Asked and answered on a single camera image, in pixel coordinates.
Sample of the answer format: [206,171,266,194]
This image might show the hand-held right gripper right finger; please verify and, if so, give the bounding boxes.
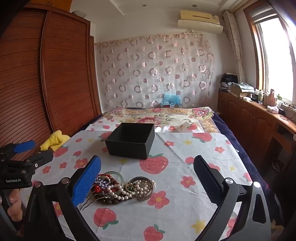
[193,155,271,241]

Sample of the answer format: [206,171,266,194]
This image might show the person's left hand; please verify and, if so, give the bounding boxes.
[0,189,24,216]

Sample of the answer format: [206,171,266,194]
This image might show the wooden framed window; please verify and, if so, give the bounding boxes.
[245,0,296,105]

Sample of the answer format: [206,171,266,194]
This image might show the pale green jade bangle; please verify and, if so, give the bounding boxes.
[101,171,125,193]

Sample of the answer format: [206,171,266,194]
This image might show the metal flower hairpin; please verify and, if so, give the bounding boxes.
[80,178,112,211]

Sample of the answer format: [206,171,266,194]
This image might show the patterned window curtain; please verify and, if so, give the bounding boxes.
[223,10,246,84]

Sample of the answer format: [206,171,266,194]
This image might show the pile of dark clothes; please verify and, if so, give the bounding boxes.
[220,73,238,91]

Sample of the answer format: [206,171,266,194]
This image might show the blue fluffy toy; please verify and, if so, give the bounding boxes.
[161,93,182,107]

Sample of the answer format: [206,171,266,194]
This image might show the red braided bracelet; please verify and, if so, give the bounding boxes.
[92,176,116,194]

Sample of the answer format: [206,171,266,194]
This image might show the white air conditioner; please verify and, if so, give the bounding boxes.
[177,9,224,35]

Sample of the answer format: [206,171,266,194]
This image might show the circle patterned sheer curtain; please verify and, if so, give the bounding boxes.
[94,33,215,110]

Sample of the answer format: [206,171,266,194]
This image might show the dark blue bedsheet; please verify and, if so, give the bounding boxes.
[211,111,281,223]

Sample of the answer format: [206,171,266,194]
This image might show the strawberry print sheet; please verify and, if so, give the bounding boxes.
[20,115,255,241]

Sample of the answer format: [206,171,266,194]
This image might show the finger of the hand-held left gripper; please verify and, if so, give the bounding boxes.
[0,140,36,156]
[25,150,54,169]

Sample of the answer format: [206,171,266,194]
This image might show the floral blanket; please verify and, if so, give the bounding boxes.
[101,106,216,134]

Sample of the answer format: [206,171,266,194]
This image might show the white power strip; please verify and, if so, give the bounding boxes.
[280,103,296,117]

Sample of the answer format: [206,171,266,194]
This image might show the black cardboard box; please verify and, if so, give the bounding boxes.
[105,122,155,160]

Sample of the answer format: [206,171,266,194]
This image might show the engraved metal bangle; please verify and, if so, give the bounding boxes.
[127,176,155,202]

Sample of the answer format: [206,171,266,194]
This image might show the white pearl necklace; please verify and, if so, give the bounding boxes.
[108,179,157,201]

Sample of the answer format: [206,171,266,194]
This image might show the open cardboard box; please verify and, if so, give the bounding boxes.
[230,82,254,98]

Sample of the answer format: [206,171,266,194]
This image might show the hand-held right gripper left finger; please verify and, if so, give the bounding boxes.
[23,155,102,241]

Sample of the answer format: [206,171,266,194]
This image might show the yellow cloth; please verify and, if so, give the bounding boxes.
[40,130,71,152]

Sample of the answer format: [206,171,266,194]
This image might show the brown wooden wardrobe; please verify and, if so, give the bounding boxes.
[0,3,101,161]

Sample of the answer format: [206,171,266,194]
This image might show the wooden side cabinet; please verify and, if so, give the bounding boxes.
[217,89,296,182]

